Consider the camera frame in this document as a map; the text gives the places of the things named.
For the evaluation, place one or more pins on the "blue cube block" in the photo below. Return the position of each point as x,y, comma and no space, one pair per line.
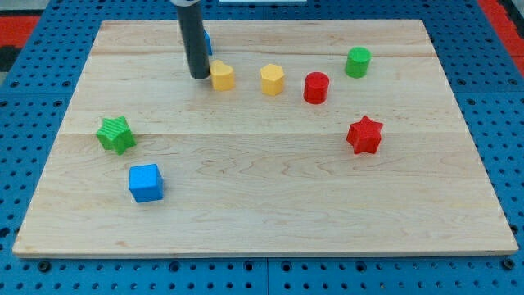
146,183

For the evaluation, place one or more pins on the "yellow hexagon block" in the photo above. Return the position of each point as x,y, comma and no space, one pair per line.
272,79

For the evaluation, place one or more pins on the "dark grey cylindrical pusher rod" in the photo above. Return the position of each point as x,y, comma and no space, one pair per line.
191,24

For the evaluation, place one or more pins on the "yellow heart block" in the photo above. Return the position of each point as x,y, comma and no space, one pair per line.
222,76

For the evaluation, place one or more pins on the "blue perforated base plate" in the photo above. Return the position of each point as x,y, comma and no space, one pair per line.
480,69

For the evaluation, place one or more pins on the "green star block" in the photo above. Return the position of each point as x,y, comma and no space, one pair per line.
116,135

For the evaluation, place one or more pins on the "red cylinder block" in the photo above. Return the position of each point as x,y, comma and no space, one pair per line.
316,87

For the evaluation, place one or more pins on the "light wooden board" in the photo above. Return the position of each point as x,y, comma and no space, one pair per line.
249,174

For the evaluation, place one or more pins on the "red star block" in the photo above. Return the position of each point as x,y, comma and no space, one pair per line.
365,135

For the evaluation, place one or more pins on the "blue triangle block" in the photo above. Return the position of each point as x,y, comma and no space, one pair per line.
208,43

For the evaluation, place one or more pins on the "green cylinder block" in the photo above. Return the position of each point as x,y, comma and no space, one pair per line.
357,62

